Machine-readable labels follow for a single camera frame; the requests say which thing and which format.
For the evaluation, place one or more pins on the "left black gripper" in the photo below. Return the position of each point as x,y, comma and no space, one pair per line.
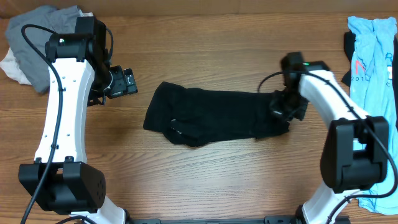
125,82

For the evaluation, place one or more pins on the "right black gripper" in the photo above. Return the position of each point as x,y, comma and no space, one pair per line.
280,107

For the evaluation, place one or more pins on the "black polo shirt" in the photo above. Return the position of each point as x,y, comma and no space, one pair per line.
196,117

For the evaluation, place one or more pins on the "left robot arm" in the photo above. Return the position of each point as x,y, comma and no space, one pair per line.
81,75

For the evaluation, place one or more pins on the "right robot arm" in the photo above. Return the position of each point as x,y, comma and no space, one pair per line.
354,156

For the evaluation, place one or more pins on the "black garment under pile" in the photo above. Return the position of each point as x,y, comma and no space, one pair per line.
348,46

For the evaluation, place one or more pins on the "light blue t-shirt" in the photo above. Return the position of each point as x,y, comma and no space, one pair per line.
371,85

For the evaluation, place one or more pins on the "white folded garment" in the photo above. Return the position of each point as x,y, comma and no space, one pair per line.
21,63

